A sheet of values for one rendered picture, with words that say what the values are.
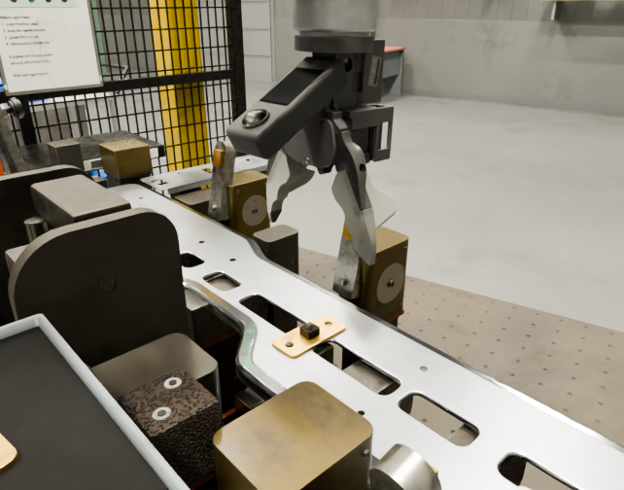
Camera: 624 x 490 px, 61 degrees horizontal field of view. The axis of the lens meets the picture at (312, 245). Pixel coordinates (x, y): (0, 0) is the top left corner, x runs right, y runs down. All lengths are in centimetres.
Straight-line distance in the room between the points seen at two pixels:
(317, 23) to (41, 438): 36
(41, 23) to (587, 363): 138
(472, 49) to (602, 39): 167
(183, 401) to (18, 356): 10
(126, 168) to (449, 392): 86
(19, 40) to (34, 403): 118
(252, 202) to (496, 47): 761
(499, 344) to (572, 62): 727
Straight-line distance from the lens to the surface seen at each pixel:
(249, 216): 98
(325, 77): 47
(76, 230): 42
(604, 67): 825
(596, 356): 121
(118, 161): 118
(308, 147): 50
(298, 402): 39
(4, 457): 28
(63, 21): 145
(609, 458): 53
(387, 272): 72
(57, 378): 31
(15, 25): 142
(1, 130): 84
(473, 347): 114
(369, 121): 51
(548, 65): 832
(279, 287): 69
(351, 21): 47
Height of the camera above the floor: 134
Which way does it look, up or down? 25 degrees down
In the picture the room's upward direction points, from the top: straight up
